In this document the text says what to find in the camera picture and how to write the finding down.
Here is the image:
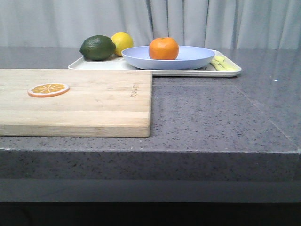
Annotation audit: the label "orange fruit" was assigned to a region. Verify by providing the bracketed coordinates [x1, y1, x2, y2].
[149, 37, 179, 60]

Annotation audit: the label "light blue plate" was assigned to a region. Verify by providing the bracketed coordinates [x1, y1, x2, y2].
[122, 46, 215, 70]

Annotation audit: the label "cream white tray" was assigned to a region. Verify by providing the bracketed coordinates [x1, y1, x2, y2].
[68, 50, 242, 77]

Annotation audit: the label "wooden cutting board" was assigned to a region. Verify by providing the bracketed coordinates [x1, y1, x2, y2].
[0, 69, 152, 137]

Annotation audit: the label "yellow lemon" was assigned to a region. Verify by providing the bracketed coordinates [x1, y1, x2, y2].
[111, 32, 134, 56]

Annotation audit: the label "green lime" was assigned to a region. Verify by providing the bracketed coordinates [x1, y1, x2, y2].
[79, 35, 116, 61]

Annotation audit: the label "yellow peel pieces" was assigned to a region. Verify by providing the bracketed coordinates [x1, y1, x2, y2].
[210, 56, 236, 71]

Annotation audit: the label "orange slice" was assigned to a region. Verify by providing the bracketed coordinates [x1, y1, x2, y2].
[27, 83, 70, 97]

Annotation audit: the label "grey curtain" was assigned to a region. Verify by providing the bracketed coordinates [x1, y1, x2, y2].
[0, 0, 301, 49]

